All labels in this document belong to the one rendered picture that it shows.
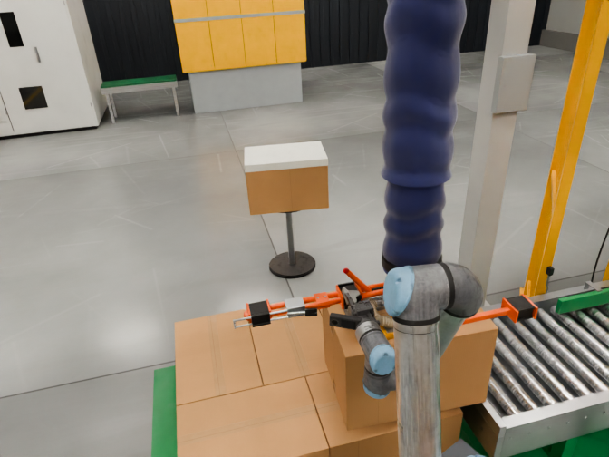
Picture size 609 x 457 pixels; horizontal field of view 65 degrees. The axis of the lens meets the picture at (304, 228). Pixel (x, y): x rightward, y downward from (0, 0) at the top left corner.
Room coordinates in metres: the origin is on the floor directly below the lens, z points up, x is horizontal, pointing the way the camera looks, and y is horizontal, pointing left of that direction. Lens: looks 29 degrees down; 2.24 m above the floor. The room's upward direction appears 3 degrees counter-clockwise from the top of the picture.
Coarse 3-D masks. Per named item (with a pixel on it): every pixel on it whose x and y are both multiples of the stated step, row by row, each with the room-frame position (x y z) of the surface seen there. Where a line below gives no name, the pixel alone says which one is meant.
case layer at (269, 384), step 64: (192, 320) 2.09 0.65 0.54; (320, 320) 2.03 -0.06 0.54; (192, 384) 1.62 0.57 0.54; (256, 384) 1.59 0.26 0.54; (320, 384) 1.57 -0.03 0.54; (192, 448) 1.28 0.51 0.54; (256, 448) 1.26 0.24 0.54; (320, 448) 1.24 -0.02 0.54; (384, 448) 1.30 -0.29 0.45; (448, 448) 1.36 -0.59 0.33
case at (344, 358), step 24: (336, 312) 1.53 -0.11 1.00; (384, 312) 1.51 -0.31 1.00; (480, 312) 1.47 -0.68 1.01; (336, 336) 1.40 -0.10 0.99; (456, 336) 1.34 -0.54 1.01; (480, 336) 1.36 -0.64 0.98; (336, 360) 1.41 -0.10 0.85; (360, 360) 1.28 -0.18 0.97; (456, 360) 1.34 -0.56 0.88; (480, 360) 1.36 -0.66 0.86; (336, 384) 1.43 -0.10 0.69; (360, 384) 1.28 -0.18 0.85; (456, 384) 1.35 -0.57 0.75; (480, 384) 1.36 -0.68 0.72; (360, 408) 1.28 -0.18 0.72; (384, 408) 1.30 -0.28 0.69
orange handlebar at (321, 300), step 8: (320, 296) 1.46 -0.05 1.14; (328, 296) 1.46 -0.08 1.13; (336, 296) 1.47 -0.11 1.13; (368, 296) 1.45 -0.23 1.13; (272, 304) 1.43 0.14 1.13; (280, 304) 1.43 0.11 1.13; (312, 304) 1.42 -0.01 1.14; (320, 304) 1.42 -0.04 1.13; (328, 304) 1.42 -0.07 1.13; (488, 312) 1.30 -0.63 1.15; (496, 312) 1.30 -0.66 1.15; (504, 312) 1.30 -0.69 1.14; (248, 320) 1.36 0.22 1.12; (472, 320) 1.28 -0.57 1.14; (480, 320) 1.28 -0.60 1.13
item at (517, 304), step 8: (520, 296) 1.36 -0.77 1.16; (504, 304) 1.34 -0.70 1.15; (512, 304) 1.32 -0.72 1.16; (520, 304) 1.32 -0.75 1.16; (528, 304) 1.31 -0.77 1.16; (512, 312) 1.30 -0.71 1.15; (520, 312) 1.29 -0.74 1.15; (528, 312) 1.30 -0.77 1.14; (536, 312) 1.29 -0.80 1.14; (512, 320) 1.29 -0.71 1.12; (520, 320) 1.29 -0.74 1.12
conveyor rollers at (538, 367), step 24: (552, 312) 2.02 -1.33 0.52; (576, 312) 1.98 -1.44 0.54; (600, 312) 1.96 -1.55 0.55; (504, 336) 1.84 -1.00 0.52; (528, 336) 1.81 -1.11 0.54; (552, 336) 1.80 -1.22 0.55; (600, 336) 1.80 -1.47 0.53; (528, 360) 1.66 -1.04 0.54; (552, 360) 1.65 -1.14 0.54; (576, 360) 1.63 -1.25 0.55; (600, 360) 1.63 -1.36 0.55; (528, 384) 1.52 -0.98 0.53; (552, 384) 1.51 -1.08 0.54; (576, 384) 1.49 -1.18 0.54; (600, 384) 1.48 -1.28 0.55; (504, 408) 1.40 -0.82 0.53; (528, 408) 1.39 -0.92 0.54
